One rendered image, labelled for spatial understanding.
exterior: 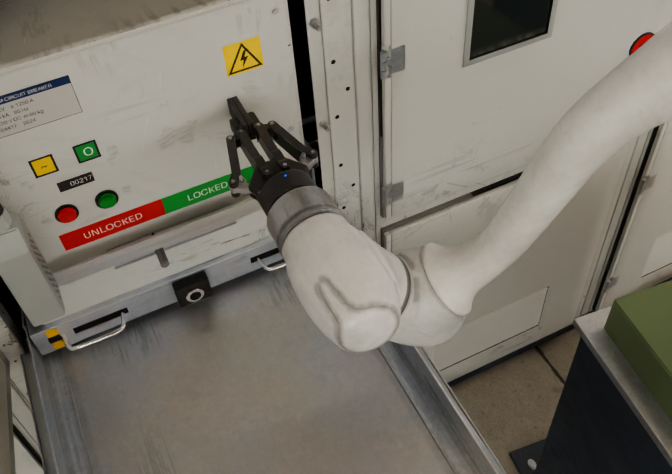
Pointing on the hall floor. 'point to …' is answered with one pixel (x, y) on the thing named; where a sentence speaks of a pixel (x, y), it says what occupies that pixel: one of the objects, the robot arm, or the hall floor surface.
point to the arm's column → (596, 428)
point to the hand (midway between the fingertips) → (241, 118)
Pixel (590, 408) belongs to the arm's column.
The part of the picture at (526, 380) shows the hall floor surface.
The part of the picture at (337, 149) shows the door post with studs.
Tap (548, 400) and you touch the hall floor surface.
